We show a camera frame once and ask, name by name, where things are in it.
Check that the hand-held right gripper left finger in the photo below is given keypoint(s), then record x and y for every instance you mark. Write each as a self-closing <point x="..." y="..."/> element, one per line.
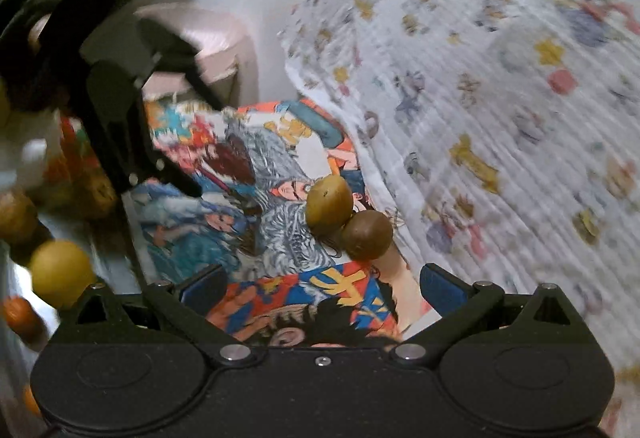
<point x="205" y="284"/>

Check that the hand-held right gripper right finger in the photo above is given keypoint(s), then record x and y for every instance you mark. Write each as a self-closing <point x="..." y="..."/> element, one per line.
<point x="442" y="285"/>

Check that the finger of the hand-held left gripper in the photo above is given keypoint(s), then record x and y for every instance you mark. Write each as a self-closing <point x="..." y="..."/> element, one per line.
<point x="167" y="178"/>
<point x="172" y="48"/>

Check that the striped pepino melon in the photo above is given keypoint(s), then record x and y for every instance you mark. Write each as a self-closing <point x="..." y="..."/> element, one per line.
<point x="99" y="192"/>

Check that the large brown kiwi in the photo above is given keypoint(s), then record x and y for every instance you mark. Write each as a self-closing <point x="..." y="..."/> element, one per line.
<point x="366" y="234"/>

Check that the yellow-green mango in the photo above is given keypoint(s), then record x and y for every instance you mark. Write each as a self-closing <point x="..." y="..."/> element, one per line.
<point x="327" y="206"/>

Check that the medium brown kiwi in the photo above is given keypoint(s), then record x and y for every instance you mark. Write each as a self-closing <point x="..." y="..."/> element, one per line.
<point x="16" y="218"/>

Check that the round yellow fruit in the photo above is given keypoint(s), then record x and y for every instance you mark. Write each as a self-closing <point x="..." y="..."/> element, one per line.
<point x="60" y="274"/>

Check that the silver metal tray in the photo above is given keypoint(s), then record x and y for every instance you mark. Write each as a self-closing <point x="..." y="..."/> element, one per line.
<point x="11" y="268"/>

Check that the orange tangerine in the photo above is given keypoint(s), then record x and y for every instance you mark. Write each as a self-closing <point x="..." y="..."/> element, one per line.
<point x="20" y="314"/>
<point x="31" y="400"/>

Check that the pale upholstered seat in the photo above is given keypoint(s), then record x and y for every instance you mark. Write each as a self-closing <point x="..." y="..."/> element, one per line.
<point x="210" y="43"/>

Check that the colourful anime printed cloth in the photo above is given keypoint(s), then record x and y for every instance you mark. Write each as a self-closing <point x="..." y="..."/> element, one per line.
<point x="280" y="298"/>

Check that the white cartoon printed blanket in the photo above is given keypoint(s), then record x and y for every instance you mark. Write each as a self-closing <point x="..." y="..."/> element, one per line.
<point x="475" y="68"/>

